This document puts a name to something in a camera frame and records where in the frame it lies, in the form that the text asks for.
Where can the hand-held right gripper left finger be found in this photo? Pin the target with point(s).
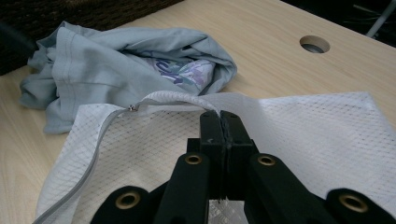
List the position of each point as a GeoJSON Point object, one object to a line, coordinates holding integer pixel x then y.
{"type": "Point", "coordinates": [214, 149]}

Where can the white metal desk frame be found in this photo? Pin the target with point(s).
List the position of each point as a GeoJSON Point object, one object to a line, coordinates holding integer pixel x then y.
{"type": "Point", "coordinates": [381, 18]}

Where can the white mesh laundry bag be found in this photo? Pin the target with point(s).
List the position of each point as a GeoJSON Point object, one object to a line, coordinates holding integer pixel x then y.
{"type": "Point", "coordinates": [311, 140]}

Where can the light blue t-shirt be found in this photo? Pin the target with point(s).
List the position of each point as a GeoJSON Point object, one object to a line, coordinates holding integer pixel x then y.
{"type": "Point", "coordinates": [93, 74]}

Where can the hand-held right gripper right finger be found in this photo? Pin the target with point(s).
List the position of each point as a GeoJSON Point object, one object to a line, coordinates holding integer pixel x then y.
{"type": "Point", "coordinates": [238, 149]}

